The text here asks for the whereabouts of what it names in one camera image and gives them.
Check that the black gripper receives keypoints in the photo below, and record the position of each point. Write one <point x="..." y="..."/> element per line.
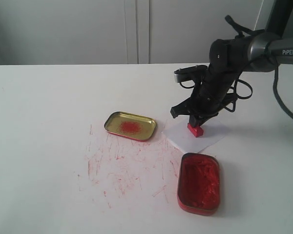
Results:
<point x="216" y="82"/>

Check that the red rubber stamp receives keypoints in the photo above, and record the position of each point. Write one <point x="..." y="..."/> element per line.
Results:
<point x="196" y="131"/>

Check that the red ink tin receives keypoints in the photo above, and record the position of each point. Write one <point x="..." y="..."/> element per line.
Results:
<point x="198" y="189"/>

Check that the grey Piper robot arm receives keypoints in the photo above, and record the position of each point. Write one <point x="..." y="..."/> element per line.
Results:
<point x="238" y="60"/>

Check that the white paper pad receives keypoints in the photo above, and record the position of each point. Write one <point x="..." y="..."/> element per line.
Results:
<point x="181" y="138"/>

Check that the gold tin lid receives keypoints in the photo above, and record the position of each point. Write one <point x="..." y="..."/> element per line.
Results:
<point x="134" y="127"/>

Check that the white cabinet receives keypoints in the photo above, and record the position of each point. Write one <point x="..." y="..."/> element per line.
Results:
<point x="119" y="31"/>

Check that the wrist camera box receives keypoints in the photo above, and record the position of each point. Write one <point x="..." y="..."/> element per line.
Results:
<point x="190" y="73"/>

